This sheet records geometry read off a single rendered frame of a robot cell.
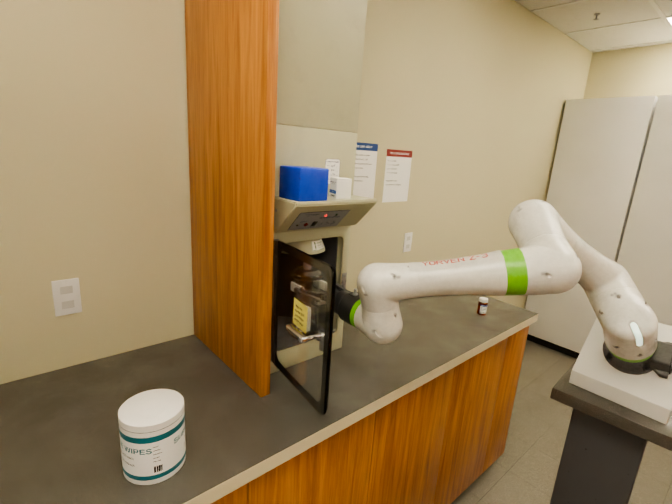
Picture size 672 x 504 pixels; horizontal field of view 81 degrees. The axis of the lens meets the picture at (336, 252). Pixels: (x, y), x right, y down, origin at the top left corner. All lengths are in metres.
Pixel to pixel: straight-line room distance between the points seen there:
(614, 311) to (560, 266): 0.39
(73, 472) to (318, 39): 1.22
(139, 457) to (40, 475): 0.23
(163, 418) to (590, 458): 1.34
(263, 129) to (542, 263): 0.74
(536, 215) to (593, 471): 0.93
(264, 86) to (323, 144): 0.30
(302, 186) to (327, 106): 0.30
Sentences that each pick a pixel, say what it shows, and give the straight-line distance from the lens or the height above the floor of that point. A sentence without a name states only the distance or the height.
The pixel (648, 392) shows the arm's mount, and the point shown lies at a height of 1.01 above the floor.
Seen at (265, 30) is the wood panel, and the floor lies 1.91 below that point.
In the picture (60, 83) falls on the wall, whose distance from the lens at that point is 1.40.
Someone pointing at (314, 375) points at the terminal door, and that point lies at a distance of 1.06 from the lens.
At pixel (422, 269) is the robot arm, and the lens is 1.00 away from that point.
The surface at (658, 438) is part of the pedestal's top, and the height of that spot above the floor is 0.92.
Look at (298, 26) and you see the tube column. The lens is 1.21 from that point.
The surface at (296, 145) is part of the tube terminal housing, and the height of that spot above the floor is 1.66.
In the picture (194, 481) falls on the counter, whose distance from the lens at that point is 1.02.
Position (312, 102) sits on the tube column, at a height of 1.78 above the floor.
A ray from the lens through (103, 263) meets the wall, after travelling 1.46.
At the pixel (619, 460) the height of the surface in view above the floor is 0.76.
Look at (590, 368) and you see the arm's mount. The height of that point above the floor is 1.01.
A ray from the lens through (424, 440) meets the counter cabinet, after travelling 1.69.
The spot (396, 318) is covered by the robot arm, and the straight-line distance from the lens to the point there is 1.06.
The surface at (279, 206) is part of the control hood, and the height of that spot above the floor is 1.49.
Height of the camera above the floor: 1.65
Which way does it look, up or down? 14 degrees down
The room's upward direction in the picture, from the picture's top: 4 degrees clockwise
